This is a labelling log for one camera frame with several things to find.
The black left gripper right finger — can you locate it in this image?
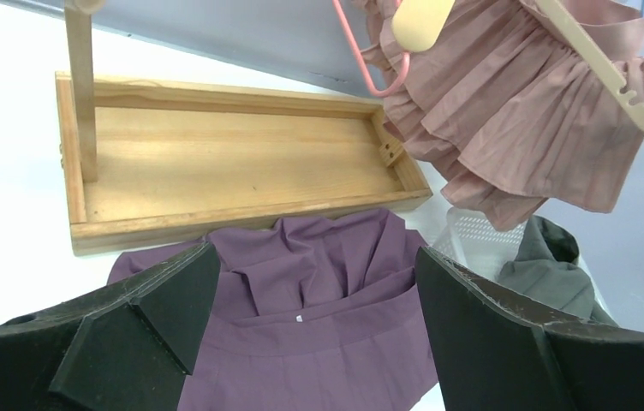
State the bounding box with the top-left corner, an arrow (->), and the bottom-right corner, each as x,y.
415,247 -> 644,410

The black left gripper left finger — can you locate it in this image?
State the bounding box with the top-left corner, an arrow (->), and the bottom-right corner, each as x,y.
0,243 -> 220,410

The pink pleated skirt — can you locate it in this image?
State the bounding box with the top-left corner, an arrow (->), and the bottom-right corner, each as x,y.
384,0 -> 644,230

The purple skirt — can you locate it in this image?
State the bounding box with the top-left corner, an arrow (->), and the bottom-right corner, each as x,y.
107,207 -> 439,411

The grey green skirt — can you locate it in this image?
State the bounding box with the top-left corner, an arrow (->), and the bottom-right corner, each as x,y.
497,216 -> 617,326

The wooden hanger rack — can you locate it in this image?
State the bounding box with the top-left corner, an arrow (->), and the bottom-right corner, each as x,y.
55,1 -> 432,255

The right wooden hanger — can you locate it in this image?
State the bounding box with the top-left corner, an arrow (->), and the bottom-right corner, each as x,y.
391,0 -> 644,133

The white plastic basket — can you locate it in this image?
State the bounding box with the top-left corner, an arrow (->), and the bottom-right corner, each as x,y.
433,208 -> 609,313

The pink wire hanger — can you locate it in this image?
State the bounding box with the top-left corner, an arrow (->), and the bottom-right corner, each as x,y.
331,0 -> 412,98

